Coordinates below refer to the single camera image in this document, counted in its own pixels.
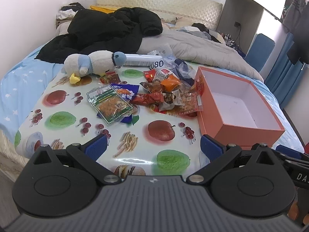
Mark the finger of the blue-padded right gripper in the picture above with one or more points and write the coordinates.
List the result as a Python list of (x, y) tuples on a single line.
[(289, 152)]

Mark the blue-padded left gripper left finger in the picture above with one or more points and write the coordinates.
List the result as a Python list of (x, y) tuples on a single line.
[(85, 157)]

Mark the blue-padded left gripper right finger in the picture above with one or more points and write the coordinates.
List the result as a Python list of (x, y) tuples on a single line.
[(221, 158)]

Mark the green clear snack packet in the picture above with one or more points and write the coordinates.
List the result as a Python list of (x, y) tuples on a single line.
[(108, 103)]

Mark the red header tofu snack packet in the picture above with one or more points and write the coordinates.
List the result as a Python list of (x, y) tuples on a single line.
[(191, 96)]

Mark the blue pickled cabbage snack bag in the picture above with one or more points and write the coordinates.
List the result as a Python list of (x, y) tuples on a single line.
[(126, 91)]

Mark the brown sticks snack packet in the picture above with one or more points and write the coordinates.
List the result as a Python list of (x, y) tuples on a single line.
[(110, 77)]

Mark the orange snack packet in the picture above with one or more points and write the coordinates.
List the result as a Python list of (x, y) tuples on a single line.
[(170, 83)]

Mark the small red foil snack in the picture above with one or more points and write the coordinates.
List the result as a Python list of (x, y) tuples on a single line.
[(149, 75)]

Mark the brown clear meat snack packet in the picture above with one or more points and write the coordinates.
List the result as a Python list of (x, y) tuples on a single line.
[(171, 99)]

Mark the long red snack packet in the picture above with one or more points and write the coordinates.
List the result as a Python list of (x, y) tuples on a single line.
[(148, 98)]

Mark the white red snack pouch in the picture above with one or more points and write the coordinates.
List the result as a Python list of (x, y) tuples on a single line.
[(162, 74)]

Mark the person's right hand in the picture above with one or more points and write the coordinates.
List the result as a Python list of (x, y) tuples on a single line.
[(299, 209)]

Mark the pink cardboard box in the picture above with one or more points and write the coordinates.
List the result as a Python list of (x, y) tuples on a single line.
[(234, 111)]

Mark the fruit print tablecloth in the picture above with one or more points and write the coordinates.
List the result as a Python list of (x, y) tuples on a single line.
[(160, 144)]

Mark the blue curtain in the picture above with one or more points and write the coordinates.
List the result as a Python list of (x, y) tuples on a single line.
[(285, 77)]

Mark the crumpled clear plastic bag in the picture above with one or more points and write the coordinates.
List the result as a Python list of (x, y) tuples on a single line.
[(168, 61)]

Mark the white blue plush duck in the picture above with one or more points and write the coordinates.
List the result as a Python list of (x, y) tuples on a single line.
[(98, 63)]

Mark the blue chair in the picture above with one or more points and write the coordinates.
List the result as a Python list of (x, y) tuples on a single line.
[(259, 51)]

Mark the grey duvet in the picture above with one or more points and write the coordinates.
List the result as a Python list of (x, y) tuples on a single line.
[(192, 48)]

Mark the white cylindrical tube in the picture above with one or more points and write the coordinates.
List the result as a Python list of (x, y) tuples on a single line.
[(141, 60)]

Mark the black puffer jacket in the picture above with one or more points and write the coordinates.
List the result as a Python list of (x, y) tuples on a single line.
[(91, 30)]

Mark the clothes pile on bed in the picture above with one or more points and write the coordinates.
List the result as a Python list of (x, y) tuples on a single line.
[(200, 30)]

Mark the hanging clothes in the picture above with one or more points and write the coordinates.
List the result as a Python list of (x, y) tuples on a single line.
[(295, 21)]

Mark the grey wardrobe cabinet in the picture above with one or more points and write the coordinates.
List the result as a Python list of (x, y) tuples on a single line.
[(243, 20)]

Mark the yellow garment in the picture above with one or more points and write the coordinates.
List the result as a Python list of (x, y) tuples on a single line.
[(106, 10)]

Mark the cream quilted headboard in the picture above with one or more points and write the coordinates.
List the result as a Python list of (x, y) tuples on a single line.
[(206, 12)]

